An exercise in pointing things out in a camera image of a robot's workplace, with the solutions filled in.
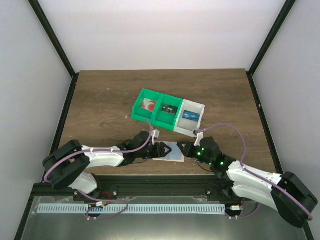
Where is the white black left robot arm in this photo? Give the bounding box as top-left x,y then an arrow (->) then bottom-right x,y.
42,130 -> 172,202

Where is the middle green plastic bin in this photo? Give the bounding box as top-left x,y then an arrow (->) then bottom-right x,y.
151,93 -> 183,131

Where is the left green plastic bin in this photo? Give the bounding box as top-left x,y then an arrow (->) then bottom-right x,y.
131,88 -> 162,125

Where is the white plastic bin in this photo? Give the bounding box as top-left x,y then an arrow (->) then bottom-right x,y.
173,99 -> 205,138

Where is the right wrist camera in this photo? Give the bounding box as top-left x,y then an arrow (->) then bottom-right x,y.
193,129 -> 205,147

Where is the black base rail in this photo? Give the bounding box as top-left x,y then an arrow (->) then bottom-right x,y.
33,174 -> 297,201

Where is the black VIP credit card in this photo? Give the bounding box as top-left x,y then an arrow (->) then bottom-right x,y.
161,104 -> 178,115

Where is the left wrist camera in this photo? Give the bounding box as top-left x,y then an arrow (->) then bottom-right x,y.
151,129 -> 160,139

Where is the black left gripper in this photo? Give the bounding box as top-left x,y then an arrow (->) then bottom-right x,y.
135,143 -> 172,160

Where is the green plastic bin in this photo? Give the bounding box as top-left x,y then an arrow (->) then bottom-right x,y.
131,88 -> 162,125
151,93 -> 183,131

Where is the blue VIP credit card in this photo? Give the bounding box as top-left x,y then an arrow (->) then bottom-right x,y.
182,110 -> 200,122

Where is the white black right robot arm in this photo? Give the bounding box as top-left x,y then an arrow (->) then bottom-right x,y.
177,136 -> 318,228

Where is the black right frame post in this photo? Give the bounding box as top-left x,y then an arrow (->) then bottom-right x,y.
246,0 -> 296,77

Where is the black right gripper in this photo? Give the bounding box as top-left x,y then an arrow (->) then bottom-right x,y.
177,142 -> 213,167

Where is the light blue slotted cable duct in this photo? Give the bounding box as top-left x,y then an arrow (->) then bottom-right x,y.
36,203 -> 226,215

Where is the black left frame post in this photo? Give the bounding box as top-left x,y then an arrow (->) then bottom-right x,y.
28,0 -> 77,78

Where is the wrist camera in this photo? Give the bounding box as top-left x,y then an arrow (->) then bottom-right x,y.
151,129 -> 160,139
193,129 -> 205,147

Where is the beige leather card holder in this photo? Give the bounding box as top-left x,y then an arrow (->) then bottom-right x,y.
152,141 -> 185,163

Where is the black frame post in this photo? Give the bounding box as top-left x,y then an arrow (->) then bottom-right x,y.
28,0 -> 77,78
246,0 -> 296,77

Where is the metal sheet front plate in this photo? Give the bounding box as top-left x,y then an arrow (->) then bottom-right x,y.
21,197 -> 307,240

